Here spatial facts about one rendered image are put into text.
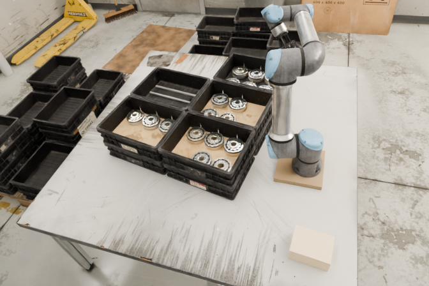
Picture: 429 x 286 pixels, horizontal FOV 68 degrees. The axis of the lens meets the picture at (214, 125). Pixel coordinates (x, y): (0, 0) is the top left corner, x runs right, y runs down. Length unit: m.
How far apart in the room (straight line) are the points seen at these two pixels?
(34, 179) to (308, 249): 2.02
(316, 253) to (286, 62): 0.77
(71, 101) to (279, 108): 1.91
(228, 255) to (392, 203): 1.45
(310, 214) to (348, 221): 0.16
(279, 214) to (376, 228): 1.02
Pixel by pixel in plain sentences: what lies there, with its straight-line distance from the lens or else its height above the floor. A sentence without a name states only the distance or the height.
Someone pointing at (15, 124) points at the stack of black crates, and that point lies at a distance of 2.76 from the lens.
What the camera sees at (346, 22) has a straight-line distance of 4.27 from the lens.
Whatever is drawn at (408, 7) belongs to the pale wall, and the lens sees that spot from 4.58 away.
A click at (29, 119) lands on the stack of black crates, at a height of 0.38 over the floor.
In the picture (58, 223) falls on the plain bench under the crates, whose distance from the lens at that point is 1.82.
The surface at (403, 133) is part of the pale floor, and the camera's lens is 3.09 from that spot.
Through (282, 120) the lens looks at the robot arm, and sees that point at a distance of 1.44.
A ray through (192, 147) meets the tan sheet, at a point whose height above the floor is 0.83.
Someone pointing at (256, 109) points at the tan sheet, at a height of 0.83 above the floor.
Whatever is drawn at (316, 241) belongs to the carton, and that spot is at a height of 0.78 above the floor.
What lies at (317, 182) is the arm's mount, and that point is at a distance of 1.67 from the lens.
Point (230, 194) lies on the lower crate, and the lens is 1.57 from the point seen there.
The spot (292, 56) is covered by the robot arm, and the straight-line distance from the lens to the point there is 1.31.
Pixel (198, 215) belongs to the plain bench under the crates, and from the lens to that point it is 1.60.
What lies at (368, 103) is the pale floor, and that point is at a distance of 3.29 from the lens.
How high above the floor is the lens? 2.07
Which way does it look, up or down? 45 degrees down
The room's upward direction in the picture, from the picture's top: 8 degrees counter-clockwise
